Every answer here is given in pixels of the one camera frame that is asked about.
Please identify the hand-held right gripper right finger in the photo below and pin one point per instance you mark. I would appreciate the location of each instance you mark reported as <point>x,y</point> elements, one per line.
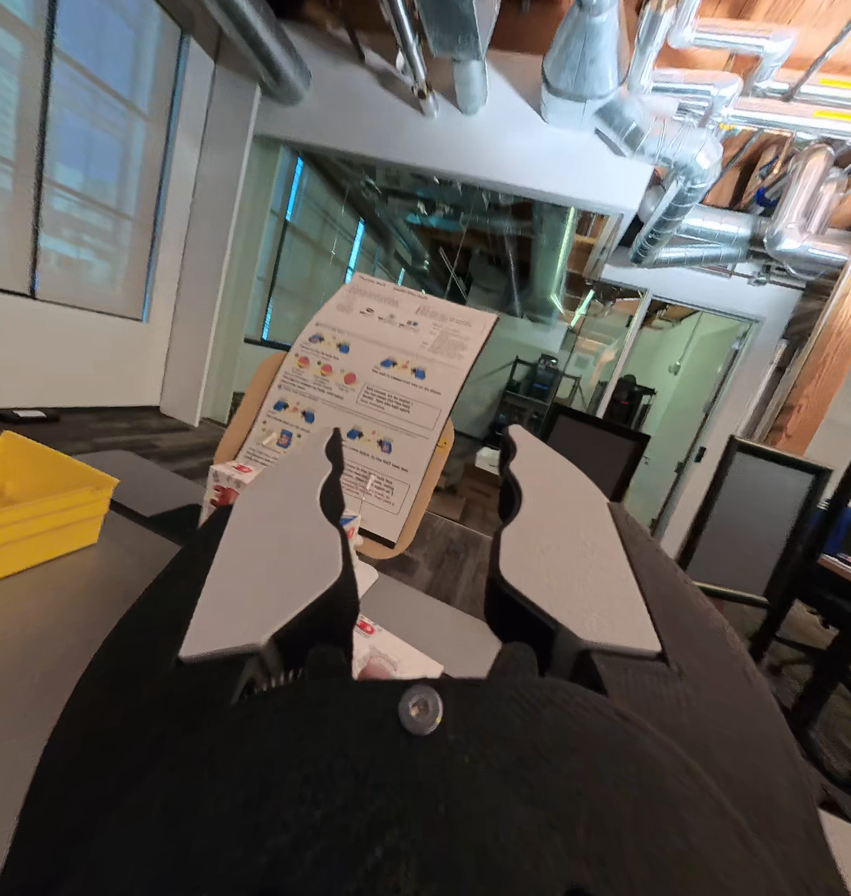
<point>572,560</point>

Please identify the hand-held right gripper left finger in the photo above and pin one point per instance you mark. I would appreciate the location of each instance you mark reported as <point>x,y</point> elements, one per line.
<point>271,560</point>

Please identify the white printed puzzle box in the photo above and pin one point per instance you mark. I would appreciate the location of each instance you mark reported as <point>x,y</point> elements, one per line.
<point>222,490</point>

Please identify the folded paper leaflet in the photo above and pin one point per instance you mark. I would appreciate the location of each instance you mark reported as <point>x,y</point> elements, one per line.
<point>397,654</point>

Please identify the dark rolling partition panel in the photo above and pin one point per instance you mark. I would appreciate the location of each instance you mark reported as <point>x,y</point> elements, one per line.
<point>754,518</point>

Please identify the printed instruction sheet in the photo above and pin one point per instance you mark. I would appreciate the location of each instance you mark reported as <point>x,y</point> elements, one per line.
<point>369,364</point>

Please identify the yellow plastic bin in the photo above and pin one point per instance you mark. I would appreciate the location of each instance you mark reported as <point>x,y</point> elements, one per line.
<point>33,490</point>

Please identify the wooden column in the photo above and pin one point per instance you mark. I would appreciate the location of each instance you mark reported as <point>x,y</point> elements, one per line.
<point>831,336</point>

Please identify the silver insulated pipe run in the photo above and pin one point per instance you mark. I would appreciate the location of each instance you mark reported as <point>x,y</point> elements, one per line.
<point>691,175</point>

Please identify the window with roller blind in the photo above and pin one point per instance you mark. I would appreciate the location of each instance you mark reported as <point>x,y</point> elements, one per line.
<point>96,154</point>

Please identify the metal conduit pipe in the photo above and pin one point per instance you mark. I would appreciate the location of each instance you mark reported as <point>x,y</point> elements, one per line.
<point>408,56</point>

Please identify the silver foil cone duct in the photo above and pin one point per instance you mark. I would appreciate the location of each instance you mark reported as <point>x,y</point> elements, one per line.
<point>579,63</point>

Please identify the galvanised sheet metal duct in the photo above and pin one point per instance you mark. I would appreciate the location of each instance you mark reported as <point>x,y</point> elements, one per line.
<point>467,70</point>

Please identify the grey spiral air duct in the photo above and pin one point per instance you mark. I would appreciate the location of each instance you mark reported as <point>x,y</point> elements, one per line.
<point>264,49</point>

